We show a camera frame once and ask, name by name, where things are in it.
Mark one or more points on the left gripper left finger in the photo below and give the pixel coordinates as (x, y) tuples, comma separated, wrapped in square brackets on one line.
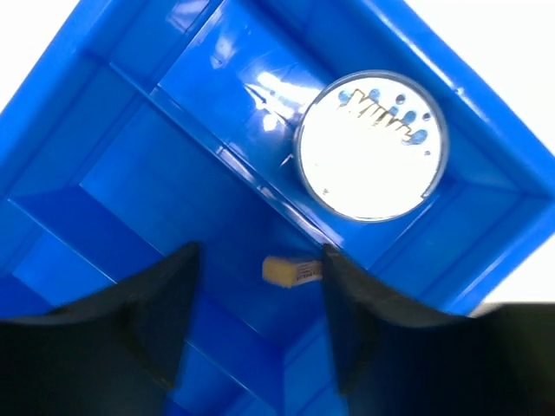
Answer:
[(115, 352)]

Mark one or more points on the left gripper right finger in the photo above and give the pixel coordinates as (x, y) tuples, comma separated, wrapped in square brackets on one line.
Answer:
[(394, 355)]

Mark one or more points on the blue cleaning gel jar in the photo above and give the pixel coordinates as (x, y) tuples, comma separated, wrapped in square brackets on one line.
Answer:
[(372, 146)]

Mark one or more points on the blue plastic divided tray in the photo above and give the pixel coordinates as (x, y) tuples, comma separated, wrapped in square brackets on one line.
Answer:
[(148, 125)]

